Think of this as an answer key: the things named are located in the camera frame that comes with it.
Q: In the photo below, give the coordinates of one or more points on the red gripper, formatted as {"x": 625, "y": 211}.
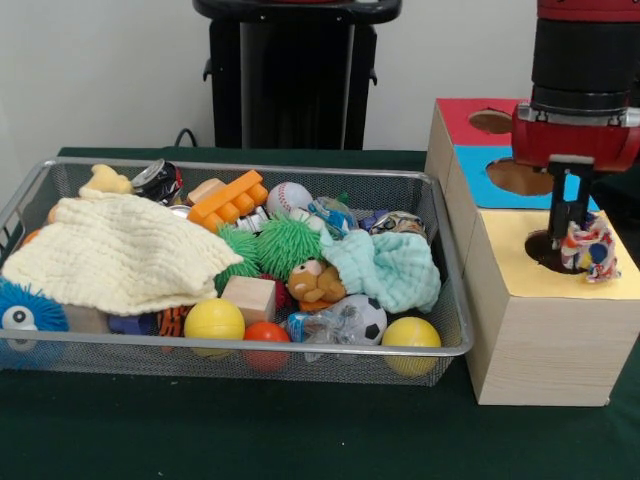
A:
{"x": 565, "y": 145}

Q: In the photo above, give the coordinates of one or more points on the cream waffle cloth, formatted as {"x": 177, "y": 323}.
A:
{"x": 125, "y": 250}

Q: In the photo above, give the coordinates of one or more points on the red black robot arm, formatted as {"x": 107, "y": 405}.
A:
{"x": 582, "y": 55}

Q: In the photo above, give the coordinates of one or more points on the wooden box with three holes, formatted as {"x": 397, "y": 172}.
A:
{"x": 550, "y": 350}

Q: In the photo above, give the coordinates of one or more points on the shallow mesh bin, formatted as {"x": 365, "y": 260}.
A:
{"x": 350, "y": 365}

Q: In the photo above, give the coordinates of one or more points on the dark green tablecloth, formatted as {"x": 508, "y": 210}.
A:
{"x": 622, "y": 192}
{"x": 300, "y": 435}

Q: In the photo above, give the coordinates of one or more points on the mint waffle cloth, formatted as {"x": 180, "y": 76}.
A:
{"x": 395, "y": 270}

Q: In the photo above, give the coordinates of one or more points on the yellow ball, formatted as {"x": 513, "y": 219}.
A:
{"x": 214, "y": 320}
{"x": 411, "y": 332}

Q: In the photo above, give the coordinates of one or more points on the small soccer ball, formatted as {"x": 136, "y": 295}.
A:
{"x": 367, "y": 315}

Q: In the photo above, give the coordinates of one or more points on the green spiky toy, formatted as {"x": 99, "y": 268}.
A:
{"x": 287, "y": 242}

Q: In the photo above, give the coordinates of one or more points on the orange ball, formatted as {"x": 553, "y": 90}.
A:
{"x": 266, "y": 332}

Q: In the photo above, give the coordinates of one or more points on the wooden cube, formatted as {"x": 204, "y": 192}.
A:
{"x": 249, "y": 297}

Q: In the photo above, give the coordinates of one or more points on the orange plastic building block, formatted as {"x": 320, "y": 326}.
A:
{"x": 227, "y": 197}

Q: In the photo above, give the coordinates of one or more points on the blue spiky toy with eyes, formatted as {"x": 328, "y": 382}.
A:
{"x": 30, "y": 302}

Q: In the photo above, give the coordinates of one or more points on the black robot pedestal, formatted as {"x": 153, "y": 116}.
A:
{"x": 295, "y": 75}

